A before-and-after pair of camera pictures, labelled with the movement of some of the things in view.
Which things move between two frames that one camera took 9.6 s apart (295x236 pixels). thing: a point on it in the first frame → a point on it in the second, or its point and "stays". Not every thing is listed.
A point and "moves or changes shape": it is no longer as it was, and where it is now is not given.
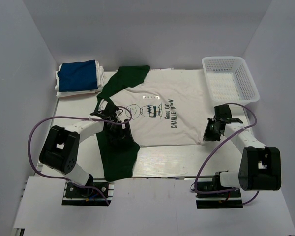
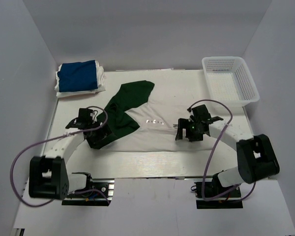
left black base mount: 75,195 stays
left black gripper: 125,133 → 104,132
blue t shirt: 77,75 stays
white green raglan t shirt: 170,112 moves or changes shape
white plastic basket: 229,80 stays
